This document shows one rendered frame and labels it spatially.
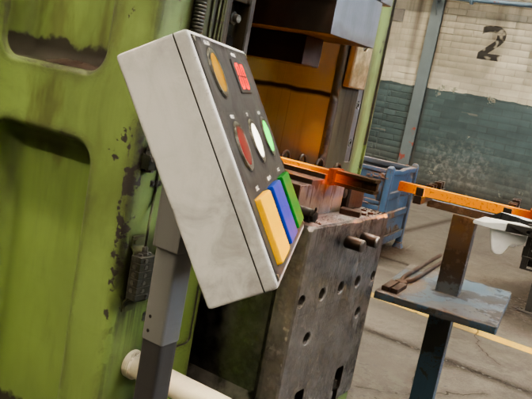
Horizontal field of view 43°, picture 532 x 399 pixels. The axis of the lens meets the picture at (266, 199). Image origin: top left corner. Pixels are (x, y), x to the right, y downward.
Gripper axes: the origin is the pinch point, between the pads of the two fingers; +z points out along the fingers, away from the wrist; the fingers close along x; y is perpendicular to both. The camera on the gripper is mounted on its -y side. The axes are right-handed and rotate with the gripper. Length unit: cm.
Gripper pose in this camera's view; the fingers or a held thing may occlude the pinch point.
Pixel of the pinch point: (484, 214)
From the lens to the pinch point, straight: 130.7
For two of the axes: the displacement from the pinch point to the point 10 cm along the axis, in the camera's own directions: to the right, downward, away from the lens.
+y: -1.8, 9.7, 1.7
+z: -8.3, -2.4, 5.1
